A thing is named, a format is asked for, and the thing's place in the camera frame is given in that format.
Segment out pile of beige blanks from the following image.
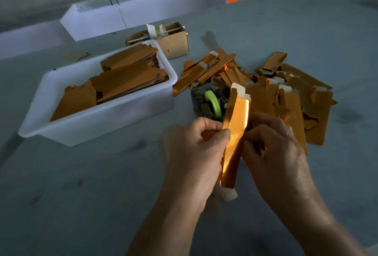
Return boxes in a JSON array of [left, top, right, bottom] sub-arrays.
[[161, 124, 196, 159]]

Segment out person's right forearm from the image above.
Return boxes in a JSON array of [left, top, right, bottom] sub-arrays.
[[278, 197, 370, 256]]

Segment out white plastic bin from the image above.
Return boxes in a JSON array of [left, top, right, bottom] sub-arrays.
[[18, 40, 178, 147]]

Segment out person's right hand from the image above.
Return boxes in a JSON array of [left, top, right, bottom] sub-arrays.
[[242, 113, 320, 215]]

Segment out small cardboard box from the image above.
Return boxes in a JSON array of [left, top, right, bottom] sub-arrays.
[[125, 22, 190, 60]]

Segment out green tape roll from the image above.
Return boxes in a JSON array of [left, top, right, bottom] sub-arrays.
[[204, 90, 222, 119]]

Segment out pile of gold boxes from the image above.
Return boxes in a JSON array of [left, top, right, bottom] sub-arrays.
[[172, 50, 339, 154]]

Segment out person's left forearm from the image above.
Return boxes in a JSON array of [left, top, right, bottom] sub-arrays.
[[127, 197, 208, 256]]

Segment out black tape dispenser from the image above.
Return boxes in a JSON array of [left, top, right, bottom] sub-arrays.
[[191, 82, 230, 121]]

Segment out person's left hand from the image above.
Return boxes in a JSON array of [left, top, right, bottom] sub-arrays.
[[164, 117, 232, 209]]

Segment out gold cartons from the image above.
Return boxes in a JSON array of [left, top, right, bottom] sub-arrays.
[[50, 43, 170, 122]]

